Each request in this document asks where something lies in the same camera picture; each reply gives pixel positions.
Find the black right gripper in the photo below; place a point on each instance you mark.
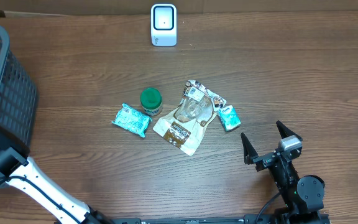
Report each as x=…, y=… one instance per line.
x=264, y=161

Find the teal tissue pack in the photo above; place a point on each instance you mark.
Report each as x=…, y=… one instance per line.
x=229, y=118

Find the white brown snack pouch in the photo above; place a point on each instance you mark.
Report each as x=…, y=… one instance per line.
x=185, y=126

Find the green lid seasoning jar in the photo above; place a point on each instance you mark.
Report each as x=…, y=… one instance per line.
x=151, y=101

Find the teal wet wipes pack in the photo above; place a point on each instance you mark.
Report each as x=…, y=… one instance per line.
x=132, y=120

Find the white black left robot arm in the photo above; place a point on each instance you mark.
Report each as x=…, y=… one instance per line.
x=19, y=170

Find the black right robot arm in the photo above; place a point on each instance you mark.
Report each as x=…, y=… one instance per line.
x=299, y=199

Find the grey plastic mesh basket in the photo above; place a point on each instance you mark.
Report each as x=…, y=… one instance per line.
x=18, y=93

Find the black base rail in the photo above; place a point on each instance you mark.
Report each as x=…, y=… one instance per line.
x=197, y=221

